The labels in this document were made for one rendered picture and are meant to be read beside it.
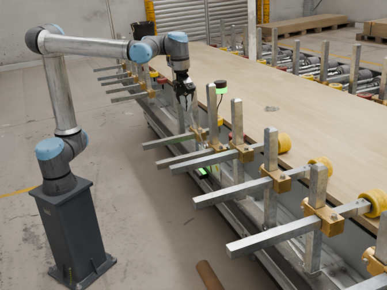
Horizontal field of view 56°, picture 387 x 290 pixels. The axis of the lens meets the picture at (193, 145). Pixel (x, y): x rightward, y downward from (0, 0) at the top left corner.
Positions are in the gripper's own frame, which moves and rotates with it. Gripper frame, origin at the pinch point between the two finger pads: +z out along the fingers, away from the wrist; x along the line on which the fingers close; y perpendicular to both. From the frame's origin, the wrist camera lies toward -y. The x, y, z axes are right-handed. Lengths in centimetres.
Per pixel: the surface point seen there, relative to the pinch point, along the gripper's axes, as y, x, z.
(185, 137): 4.9, 0.6, 17.2
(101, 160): 177, 35, 101
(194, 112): 8.6, -7.5, 5.8
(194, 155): -20.1, 4.8, 15.6
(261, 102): 16, -53, 11
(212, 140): -16.4, -6.2, 11.8
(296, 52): 70, -116, 0
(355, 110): -23, -85, 11
